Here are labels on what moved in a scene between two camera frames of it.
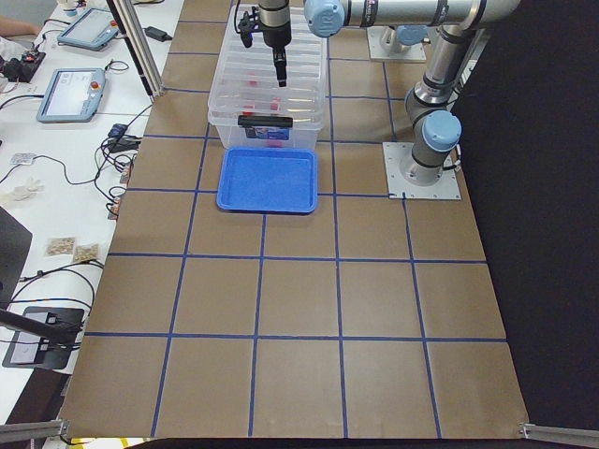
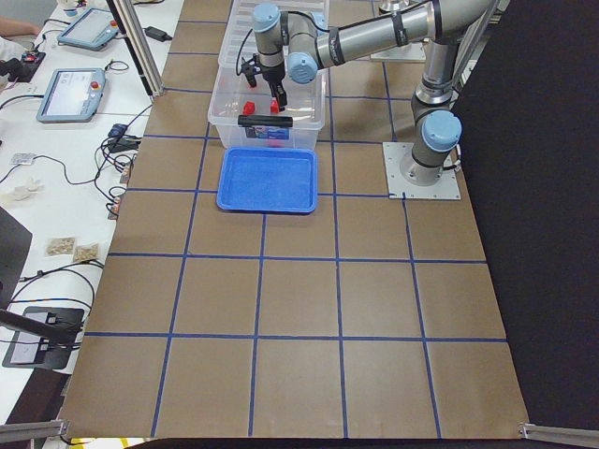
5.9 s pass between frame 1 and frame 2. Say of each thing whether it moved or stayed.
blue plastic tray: stayed
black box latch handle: stayed
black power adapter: stayed
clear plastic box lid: moved
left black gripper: moved
